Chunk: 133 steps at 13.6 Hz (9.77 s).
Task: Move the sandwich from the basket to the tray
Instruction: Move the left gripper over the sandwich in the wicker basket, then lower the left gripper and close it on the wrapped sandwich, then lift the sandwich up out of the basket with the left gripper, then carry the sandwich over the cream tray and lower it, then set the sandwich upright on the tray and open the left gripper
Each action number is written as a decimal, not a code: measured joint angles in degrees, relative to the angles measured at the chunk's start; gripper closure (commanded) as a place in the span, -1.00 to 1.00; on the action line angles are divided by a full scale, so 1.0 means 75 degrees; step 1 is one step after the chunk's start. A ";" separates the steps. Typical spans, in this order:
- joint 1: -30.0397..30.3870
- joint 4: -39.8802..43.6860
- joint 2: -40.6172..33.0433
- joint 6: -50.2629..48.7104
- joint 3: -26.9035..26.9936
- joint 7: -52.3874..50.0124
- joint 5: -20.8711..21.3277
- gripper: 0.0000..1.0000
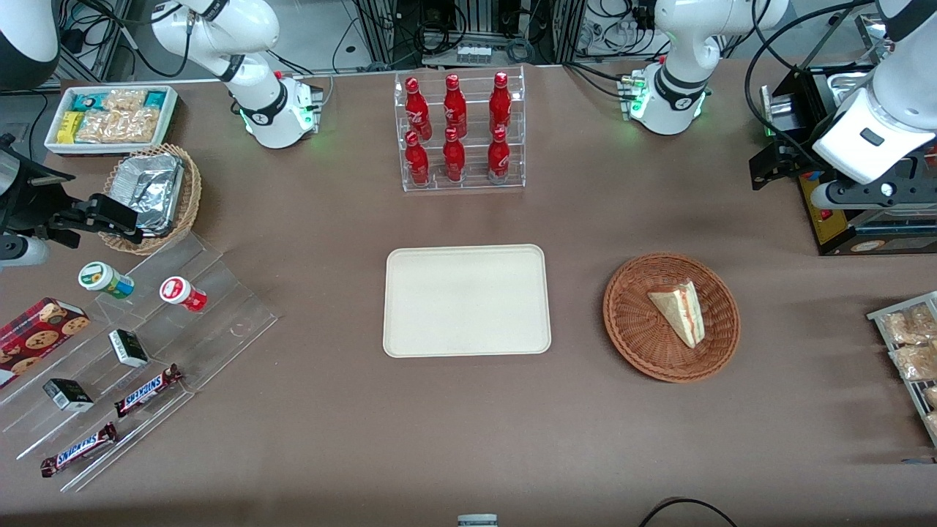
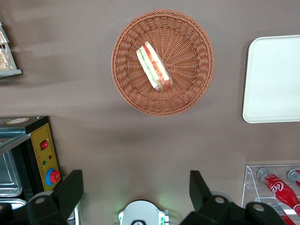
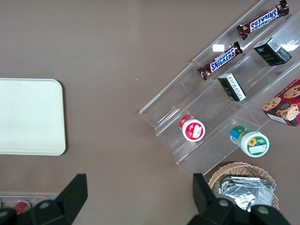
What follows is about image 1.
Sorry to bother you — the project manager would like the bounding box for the green lid cup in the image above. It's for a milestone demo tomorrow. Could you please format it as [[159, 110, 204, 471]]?
[[78, 261, 135, 300]]

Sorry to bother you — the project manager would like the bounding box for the steel pan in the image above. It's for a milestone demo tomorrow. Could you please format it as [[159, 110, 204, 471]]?
[[820, 70, 879, 103]]

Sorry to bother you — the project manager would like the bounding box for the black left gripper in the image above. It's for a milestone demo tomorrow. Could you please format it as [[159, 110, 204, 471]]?
[[749, 141, 937, 193]]

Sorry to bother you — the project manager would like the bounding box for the red lid cup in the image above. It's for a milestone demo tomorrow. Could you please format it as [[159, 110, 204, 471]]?
[[160, 276, 208, 313]]

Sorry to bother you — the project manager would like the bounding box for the clear acrylic bottle rack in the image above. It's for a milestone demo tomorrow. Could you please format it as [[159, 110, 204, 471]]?
[[394, 66, 526, 193]]

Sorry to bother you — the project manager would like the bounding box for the white plastic bin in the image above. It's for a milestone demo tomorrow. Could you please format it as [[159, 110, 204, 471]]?
[[44, 85, 179, 156]]

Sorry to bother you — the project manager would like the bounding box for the cream rectangular tray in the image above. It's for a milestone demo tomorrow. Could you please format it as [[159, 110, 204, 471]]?
[[383, 244, 552, 359]]

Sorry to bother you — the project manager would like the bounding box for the tray of packaged pastries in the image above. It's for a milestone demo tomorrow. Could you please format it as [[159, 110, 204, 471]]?
[[867, 291, 937, 447]]

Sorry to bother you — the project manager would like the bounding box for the black food warmer appliance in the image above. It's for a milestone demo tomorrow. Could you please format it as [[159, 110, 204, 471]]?
[[761, 11, 937, 257]]

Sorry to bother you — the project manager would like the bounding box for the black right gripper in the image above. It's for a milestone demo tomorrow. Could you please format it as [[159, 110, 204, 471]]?
[[0, 143, 144, 247]]

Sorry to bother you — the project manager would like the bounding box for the clear acrylic stepped display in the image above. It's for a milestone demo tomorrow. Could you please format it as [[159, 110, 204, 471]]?
[[0, 231, 279, 493]]

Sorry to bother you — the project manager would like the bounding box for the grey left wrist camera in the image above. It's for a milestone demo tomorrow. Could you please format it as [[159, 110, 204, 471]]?
[[810, 174, 923, 213]]

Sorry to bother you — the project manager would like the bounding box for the light tan wicker basket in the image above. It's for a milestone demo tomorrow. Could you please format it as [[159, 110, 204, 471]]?
[[97, 143, 203, 255]]

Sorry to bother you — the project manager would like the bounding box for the small black box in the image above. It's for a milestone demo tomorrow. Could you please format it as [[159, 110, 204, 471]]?
[[108, 329, 149, 368], [42, 378, 95, 412]]

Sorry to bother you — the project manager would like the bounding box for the brown wicker basket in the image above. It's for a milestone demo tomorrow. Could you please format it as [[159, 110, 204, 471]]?
[[602, 253, 742, 384]]

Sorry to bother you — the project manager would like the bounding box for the aluminium foil container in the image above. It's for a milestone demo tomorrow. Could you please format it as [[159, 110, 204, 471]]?
[[108, 152, 185, 236]]

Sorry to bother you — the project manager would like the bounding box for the Snickers bar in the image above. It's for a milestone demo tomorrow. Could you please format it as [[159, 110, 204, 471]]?
[[40, 422, 119, 478], [113, 364, 184, 419]]

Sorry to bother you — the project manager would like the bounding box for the red soda bottle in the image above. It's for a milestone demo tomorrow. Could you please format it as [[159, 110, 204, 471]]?
[[442, 127, 466, 182], [489, 71, 512, 134], [443, 73, 468, 138], [405, 130, 430, 185], [488, 126, 511, 179], [405, 77, 433, 141]]

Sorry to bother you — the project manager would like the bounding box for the red cookie box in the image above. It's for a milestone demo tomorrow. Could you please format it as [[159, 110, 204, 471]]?
[[0, 296, 91, 389]]

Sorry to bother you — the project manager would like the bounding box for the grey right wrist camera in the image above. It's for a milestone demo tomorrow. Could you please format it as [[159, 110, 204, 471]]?
[[0, 234, 49, 269]]

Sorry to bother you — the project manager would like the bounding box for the triangular sandwich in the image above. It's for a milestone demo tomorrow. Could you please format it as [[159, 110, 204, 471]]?
[[647, 281, 706, 349]]

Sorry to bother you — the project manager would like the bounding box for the clear cracker bag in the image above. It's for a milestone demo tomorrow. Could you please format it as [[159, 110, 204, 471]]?
[[75, 108, 160, 144], [101, 89, 149, 115]]

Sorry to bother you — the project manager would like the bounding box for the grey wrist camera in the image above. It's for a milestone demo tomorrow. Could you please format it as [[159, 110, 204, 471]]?
[[0, 234, 49, 269], [810, 174, 923, 213]]

